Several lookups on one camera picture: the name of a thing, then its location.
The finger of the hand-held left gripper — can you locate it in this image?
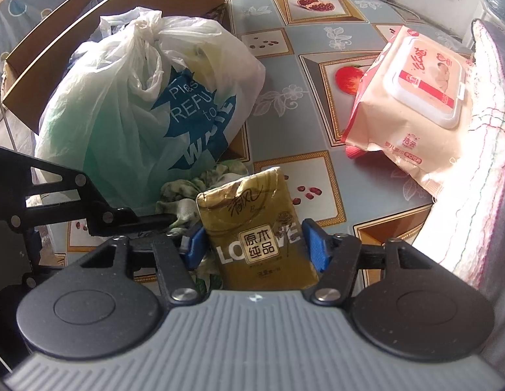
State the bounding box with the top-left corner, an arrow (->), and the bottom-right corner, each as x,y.
0,145 -> 178,238
0,228 -> 66,314

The white plastic bag blue print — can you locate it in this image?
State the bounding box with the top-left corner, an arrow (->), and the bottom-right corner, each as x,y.
35,6 -> 266,212

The grey circle print blanket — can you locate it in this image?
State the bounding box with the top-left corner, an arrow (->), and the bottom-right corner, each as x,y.
0,0 -> 127,102

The gold tissue pack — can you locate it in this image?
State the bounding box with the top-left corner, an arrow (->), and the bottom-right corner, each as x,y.
195,166 -> 322,292

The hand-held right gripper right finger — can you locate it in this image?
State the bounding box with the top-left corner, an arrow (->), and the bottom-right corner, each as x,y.
301,219 -> 432,306

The green floral cloth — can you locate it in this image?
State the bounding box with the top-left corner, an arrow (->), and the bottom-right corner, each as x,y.
157,161 -> 249,290

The wet wipes pack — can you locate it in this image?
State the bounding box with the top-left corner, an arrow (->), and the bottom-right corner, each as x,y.
342,24 -> 475,202

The fruit print tablecloth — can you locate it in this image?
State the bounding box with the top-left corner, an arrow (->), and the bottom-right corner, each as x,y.
45,0 -> 477,294

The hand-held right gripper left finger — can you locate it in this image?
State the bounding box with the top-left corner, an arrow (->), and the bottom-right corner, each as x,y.
79,225 -> 208,306

